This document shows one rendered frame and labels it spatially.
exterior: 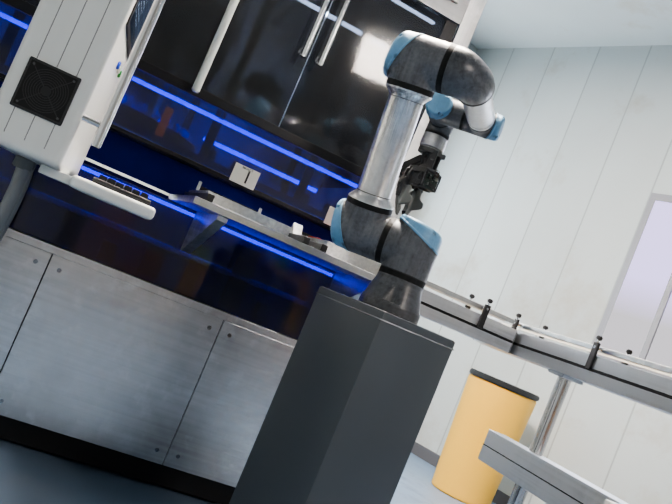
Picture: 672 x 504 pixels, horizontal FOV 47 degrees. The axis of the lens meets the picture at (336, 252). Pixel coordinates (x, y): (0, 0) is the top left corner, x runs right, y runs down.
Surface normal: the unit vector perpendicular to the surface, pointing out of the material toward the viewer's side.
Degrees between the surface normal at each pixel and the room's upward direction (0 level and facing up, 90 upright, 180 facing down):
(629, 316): 90
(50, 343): 90
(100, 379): 90
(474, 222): 90
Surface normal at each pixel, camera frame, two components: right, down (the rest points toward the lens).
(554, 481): -0.86, -0.38
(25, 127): 0.25, 0.04
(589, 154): -0.72, -0.34
